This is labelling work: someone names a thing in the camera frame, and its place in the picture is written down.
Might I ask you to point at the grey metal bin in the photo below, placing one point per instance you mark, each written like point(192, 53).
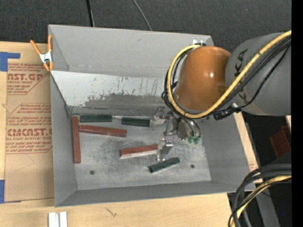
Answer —
point(132, 174)

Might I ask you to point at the dark green flat block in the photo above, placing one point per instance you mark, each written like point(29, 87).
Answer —
point(164, 164)
point(95, 118)
point(135, 122)

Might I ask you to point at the brown cardboard board red print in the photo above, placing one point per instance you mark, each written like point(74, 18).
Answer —
point(26, 169)

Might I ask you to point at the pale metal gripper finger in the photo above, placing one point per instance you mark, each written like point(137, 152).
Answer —
point(163, 150)
point(169, 126)

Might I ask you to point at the red-brown flat block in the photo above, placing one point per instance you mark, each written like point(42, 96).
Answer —
point(101, 130)
point(76, 141)
point(138, 151)

